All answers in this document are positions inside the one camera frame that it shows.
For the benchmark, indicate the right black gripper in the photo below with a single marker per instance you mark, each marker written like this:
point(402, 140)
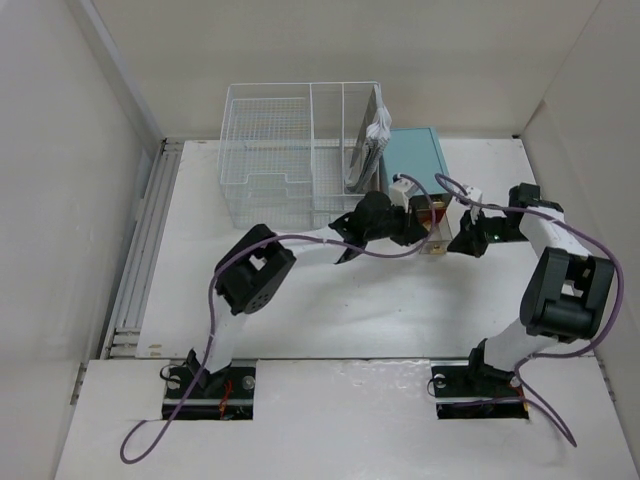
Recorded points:
point(468, 238)

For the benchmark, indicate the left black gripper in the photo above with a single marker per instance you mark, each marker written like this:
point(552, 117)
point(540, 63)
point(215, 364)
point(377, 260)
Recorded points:
point(411, 230)

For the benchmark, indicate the clear smoked drawer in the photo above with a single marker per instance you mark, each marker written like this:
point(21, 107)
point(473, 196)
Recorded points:
point(440, 234)

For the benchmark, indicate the grey white booklet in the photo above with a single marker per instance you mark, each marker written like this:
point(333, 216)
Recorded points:
point(373, 137)

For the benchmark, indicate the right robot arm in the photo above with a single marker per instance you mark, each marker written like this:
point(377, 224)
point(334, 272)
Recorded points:
point(566, 296)

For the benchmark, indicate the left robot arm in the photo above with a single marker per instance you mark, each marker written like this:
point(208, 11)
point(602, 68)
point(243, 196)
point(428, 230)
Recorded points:
point(247, 278)

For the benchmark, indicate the teal drawer box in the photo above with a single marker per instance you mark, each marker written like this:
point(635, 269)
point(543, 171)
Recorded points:
point(418, 153)

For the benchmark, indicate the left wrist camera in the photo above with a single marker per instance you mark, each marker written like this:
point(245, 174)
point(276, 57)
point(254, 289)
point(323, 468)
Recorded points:
point(401, 190)

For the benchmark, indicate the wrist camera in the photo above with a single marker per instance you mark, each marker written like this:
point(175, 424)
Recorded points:
point(401, 190)
point(473, 197)

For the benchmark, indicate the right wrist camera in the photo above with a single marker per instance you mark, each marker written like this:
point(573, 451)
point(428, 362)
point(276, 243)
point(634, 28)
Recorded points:
point(473, 197)

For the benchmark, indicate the white wire mesh organizer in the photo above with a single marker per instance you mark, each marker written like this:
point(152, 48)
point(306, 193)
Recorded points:
point(285, 149)

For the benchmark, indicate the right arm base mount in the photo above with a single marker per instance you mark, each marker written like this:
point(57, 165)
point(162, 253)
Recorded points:
point(471, 390)

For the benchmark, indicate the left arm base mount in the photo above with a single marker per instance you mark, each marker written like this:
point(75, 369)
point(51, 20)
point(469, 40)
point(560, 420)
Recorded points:
point(227, 395)

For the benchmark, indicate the aluminium rail frame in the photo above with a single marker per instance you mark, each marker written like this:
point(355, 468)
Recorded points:
point(123, 324)

